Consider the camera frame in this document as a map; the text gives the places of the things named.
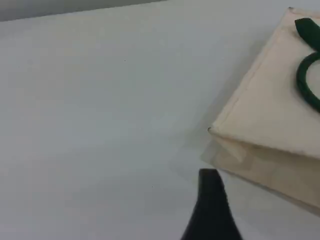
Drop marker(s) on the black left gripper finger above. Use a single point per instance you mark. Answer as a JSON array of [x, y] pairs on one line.
[[210, 212]]

